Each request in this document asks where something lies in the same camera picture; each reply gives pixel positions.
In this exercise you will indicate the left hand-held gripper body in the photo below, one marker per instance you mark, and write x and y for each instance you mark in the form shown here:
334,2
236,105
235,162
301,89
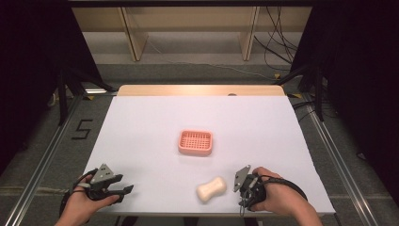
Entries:
102,175

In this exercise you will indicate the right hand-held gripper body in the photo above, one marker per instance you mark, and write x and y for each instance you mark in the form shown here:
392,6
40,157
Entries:
252,190

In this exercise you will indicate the cream soap bar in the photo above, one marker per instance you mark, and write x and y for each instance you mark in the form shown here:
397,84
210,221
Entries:
210,189

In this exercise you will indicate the pink soap dish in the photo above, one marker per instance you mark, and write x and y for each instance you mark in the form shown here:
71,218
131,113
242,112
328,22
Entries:
195,143

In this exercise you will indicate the person's right hand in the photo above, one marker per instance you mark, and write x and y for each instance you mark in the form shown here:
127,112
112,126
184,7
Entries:
280,197

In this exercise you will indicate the person's left hand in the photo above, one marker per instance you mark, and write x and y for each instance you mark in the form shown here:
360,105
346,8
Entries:
80,205

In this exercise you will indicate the white table sheet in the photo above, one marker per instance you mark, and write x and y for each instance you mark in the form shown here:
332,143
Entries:
150,132

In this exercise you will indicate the black tripod stand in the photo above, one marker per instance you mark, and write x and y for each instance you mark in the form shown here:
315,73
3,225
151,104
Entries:
62,94
318,94

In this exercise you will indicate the wooden table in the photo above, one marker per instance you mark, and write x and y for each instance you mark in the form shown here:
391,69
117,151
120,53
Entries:
188,90

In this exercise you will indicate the black curtain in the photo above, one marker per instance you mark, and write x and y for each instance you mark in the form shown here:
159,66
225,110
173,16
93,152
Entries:
360,78
31,62

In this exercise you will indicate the light wooden shelf unit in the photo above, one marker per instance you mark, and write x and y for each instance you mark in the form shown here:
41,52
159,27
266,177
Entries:
138,34

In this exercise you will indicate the aluminium floor rail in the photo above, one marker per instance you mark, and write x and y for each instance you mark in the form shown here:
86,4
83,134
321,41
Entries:
338,163
44,163

